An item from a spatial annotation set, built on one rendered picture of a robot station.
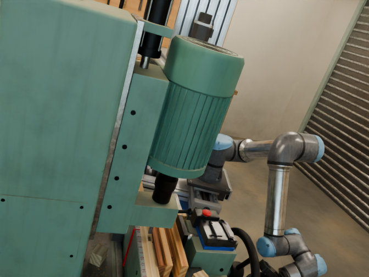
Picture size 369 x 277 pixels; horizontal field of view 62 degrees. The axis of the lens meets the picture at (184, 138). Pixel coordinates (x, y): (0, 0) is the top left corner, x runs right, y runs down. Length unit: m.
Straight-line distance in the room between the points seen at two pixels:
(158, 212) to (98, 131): 0.33
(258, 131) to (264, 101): 0.51
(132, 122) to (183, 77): 0.15
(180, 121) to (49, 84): 0.28
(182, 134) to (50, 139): 0.28
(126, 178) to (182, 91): 0.24
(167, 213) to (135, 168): 0.20
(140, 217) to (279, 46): 4.14
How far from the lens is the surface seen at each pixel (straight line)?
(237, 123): 4.87
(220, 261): 1.00
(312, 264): 1.34
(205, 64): 0.66
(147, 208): 0.86
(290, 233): 1.38
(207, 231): 0.96
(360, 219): 4.05
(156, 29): 0.67
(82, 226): 0.78
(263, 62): 4.71
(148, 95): 0.67
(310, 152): 1.30
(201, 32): 1.47
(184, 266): 0.88
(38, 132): 0.66
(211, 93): 0.67
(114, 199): 0.78
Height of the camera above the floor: 1.57
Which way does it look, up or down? 22 degrees down
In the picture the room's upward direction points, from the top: 18 degrees clockwise
